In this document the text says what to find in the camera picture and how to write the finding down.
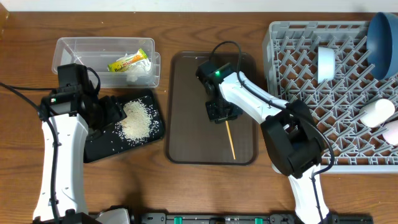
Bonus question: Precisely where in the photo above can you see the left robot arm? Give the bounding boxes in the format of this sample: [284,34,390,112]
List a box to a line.
[33,63,126,223]

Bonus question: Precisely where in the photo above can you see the brown serving tray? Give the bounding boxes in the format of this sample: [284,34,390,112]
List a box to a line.
[165,52,258,166]

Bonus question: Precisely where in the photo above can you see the black plastic tray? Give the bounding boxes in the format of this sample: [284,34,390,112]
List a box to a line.
[83,89,165,163]

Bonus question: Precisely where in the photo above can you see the dark blue plate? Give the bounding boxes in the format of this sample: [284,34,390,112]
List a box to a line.
[366,12,397,80]

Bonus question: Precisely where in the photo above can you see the pale green plastic cup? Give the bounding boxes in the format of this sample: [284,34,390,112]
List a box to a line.
[359,99,396,128]

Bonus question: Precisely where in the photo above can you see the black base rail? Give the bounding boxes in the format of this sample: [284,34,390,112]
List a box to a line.
[93,205,374,224]

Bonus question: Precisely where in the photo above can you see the white napkin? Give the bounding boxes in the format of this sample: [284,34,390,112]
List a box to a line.
[108,49,152,82]

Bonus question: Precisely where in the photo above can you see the grey dishwasher rack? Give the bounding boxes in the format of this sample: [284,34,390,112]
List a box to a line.
[262,21,397,174]

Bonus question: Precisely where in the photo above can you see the rice pile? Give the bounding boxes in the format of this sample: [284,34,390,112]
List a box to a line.
[114,98,160,146]

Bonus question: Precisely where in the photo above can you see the clear plastic waste bin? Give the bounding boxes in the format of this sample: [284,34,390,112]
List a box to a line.
[52,37,161,88]

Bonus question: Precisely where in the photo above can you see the yellow green snack wrapper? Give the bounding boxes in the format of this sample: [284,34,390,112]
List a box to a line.
[108,49,152,72]

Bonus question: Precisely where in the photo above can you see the light blue bowl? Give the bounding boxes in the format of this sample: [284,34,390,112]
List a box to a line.
[316,47,335,83]

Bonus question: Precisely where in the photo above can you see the wooden chopstick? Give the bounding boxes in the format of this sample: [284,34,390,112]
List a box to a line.
[225,120,236,160]

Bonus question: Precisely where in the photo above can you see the pink plastic cup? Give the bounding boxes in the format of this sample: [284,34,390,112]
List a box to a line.
[382,120,398,146]

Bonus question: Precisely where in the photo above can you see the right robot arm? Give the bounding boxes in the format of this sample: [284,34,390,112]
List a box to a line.
[196,60,331,223]

